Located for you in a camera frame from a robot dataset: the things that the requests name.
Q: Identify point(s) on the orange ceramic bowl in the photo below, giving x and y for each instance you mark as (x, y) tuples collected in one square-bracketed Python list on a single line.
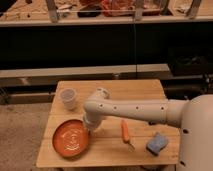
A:
[(70, 138)]

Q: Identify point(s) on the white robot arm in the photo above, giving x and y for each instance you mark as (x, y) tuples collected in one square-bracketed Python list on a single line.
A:
[(193, 117)]

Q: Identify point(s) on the long wooden bench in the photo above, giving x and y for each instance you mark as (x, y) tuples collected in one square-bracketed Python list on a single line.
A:
[(51, 76)]

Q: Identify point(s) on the clear plastic cup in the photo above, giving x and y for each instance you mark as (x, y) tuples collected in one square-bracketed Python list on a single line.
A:
[(68, 98)]

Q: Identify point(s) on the orange carrot toy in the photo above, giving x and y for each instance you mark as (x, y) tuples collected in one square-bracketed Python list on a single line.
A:
[(126, 135)]

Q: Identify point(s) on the wooden slatted table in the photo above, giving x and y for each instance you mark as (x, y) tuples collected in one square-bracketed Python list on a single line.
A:
[(106, 147)]

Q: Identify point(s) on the blue sponge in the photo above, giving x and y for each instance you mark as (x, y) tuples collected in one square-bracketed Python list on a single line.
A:
[(156, 144)]

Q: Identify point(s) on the black object on shelf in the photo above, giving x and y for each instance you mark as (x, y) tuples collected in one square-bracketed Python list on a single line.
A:
[(89, 11)]

